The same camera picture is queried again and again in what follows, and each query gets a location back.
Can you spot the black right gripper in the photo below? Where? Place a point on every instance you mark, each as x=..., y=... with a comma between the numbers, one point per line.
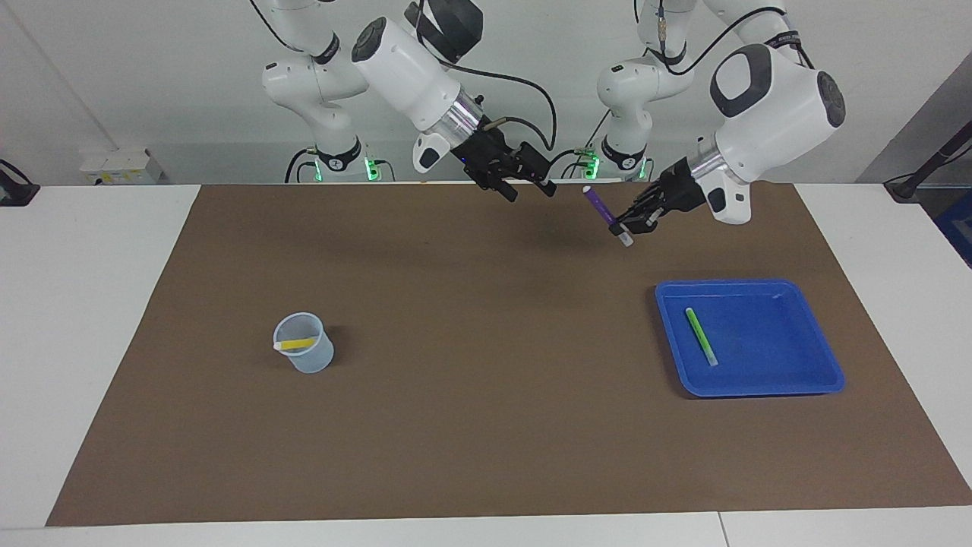
x=490, y=156

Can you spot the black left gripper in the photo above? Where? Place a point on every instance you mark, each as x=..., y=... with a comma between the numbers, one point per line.
x=676, y=194

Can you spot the purple highlighter pen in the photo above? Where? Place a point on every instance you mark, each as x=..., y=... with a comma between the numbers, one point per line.
x=600, y=205

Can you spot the green highlighter pen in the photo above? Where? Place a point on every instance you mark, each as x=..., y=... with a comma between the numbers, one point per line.
x=702, y=338

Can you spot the yellow highlighter pen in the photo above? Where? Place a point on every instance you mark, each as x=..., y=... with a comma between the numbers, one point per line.
x=296, y=344

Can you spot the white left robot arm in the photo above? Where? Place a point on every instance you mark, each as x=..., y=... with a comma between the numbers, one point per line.
x=774, y=99

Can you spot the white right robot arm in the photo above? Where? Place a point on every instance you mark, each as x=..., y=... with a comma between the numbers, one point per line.
x=410, y=68

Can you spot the blue plastic tray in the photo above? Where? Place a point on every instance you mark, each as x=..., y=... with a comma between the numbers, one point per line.
x=805, y=372

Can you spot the brown table mat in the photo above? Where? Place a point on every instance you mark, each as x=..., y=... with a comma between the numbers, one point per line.
x=486, y=441

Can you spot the pale blue plastic cup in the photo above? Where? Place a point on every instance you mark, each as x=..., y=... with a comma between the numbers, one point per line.
x=307, y=363

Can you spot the black stand pole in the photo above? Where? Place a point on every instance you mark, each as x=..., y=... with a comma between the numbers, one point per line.
x=926, y=163

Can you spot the blue crate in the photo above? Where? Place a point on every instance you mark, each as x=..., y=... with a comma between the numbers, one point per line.
x=958, y=228

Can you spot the white power strip box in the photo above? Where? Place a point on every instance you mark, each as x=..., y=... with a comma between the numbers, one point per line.
x=121, y=167

